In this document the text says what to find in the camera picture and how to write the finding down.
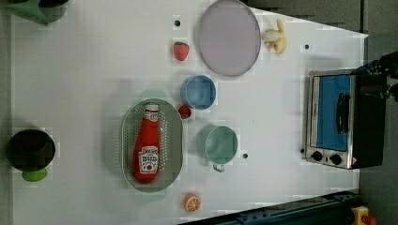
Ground red plush ketchup bottle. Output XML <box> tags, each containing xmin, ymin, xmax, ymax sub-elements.
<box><xmin>132</xmin><ymin>102</ymin><xmax>160</xmax><ymax>183</ymax></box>

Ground small red toy fruit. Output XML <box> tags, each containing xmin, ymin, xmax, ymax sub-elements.
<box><xmin>178</xmin><ymin>105</ymin><xmax>191</xmax><ymax>119</ymax></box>

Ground blue bowl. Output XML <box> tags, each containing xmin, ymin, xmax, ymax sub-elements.
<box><xmin>180</xmin><ymin>75</ymin><xmax>217</xmax><ymax>110</ymax></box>

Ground toy strawberry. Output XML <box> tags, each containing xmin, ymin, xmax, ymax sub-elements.
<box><xmin>173</xmin><ymin>42</ymin><xmax>191</xmax><ymax>61</ymax></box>

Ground large lilac round plate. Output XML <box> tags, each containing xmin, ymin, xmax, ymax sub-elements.
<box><xmin>197</xmin><ymin>0</ymin><xmax>261</xmax><ymax>76</ymax></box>

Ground toy orange half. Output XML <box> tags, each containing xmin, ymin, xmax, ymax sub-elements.
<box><xmin>182</xmin><ymin>193</ymin><xmax>201</xmax><ymax>212</ymax></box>

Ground peeled toy banana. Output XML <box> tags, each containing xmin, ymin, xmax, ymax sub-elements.
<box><xmin>262</xmin><ymin>20</ymin><xmax>287</xmax><ymax>54</ymax></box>

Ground silver toaster oven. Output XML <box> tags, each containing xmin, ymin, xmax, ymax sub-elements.
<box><xmin>305</xmin><ymin>69</ymin><xmax>387</xmax><ymax>170</ymax></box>

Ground black device behind oven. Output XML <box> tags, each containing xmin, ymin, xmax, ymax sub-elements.
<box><xmin>360</xmin><ymin>52</ymin><xmax>398</xmax><ymax>100</ymax></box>

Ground green round object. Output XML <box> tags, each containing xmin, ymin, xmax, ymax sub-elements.
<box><xmin>22</xmin><ymin>169</ymin><xmax>47</xmax><ymax>182</ymax></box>

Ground black cylinder at corner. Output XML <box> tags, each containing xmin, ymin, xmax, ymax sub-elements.
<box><xmin>38</xmin><ymin>0</ymin><xmax>69</xmax><ymax>23</ymax></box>

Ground yellow red clamp tool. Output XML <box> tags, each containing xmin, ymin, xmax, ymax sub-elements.
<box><xmin>351</xmin><ymin>206</ymin><xmax>377</xmax><ymax>225</ymax></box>

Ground green cloth at corner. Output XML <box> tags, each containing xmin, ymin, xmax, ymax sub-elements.
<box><xmin>0</xmin><ymin>0</ymin><xmax>49</xmax><ymax>25</ymax></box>

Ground green cup with handle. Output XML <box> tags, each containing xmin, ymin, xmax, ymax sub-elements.
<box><xmin>195</xmin><ymin>126</ymin><xmax>238</xmax><ymax>173</ymax></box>

